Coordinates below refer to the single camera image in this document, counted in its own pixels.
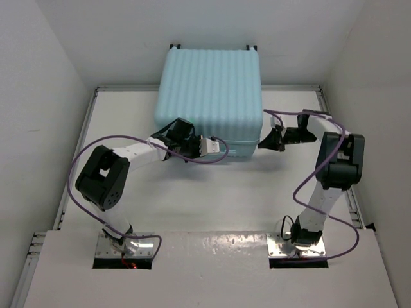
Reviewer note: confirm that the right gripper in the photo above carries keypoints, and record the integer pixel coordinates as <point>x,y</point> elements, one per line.
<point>273,141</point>

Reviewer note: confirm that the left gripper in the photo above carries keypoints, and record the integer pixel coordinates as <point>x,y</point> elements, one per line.
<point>196,140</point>

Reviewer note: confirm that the light blue suitcase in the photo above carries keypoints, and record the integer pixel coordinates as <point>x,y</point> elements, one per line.
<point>219,91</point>

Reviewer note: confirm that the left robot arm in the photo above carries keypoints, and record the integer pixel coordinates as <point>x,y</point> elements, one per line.
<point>102,180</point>

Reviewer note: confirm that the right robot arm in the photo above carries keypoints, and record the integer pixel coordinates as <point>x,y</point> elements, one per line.
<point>338,167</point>

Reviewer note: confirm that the rear left suitcase wheel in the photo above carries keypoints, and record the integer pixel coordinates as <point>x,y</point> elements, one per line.
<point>249,47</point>

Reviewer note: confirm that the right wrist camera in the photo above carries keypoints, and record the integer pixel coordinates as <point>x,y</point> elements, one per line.
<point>276,122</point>

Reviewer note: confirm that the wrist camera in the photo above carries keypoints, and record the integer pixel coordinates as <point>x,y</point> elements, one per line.
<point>276,122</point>
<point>208,146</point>

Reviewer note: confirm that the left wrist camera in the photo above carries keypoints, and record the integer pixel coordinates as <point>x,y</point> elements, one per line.
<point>208,146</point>

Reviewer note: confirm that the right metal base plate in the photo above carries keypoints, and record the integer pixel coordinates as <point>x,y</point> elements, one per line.
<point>280,249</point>

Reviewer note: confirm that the metal base plate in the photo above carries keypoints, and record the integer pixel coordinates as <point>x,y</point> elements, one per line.
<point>280,249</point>
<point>106,248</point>

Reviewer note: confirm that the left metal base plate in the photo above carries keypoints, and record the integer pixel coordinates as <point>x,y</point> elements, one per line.
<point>106,248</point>

